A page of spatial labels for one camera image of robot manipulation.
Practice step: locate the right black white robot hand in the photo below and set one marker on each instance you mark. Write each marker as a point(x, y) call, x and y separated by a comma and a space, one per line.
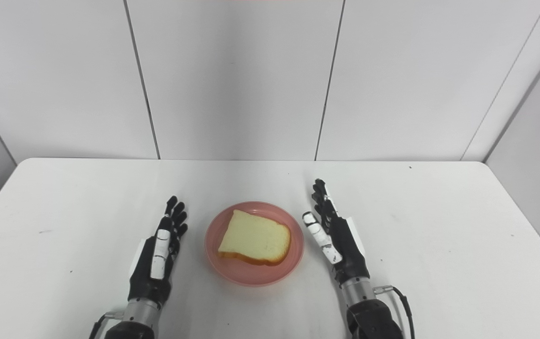
point(345, 249)

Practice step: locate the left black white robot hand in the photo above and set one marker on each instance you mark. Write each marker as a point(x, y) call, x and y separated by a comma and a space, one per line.
point(149, 273)

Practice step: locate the slice of white bread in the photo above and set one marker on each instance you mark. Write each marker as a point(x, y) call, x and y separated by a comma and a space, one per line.
point(255, 238)

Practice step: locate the pink round plate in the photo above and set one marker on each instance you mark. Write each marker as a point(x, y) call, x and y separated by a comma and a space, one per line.
point(251, 273)

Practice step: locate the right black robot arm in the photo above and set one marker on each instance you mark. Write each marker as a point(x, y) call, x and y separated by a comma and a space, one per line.
point(368, 313)

